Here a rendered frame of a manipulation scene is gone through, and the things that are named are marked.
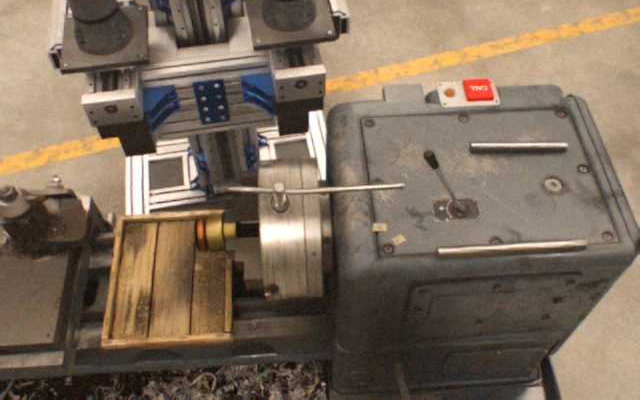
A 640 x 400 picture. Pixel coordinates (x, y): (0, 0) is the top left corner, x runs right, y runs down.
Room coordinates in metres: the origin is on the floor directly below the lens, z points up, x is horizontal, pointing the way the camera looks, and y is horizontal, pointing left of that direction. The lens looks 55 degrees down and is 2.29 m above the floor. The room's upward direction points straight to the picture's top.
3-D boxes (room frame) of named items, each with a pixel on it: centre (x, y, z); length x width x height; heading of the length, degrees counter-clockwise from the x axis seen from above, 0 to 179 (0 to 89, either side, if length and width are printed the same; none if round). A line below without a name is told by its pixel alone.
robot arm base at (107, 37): (1.30, 0.57, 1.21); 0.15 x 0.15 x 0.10
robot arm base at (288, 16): (1.39, 0.09, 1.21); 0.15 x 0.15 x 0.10
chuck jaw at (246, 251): (0.66, 0.15, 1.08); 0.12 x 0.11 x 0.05; 4
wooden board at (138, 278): (0.73, 0.37, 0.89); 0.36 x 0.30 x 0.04; 4
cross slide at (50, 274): (0.73, 0.69, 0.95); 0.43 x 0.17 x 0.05; 4
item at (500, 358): (0.80, -0.32, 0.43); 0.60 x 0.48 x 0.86; 94
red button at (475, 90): (1.01, -0.36, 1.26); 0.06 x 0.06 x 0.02; 4
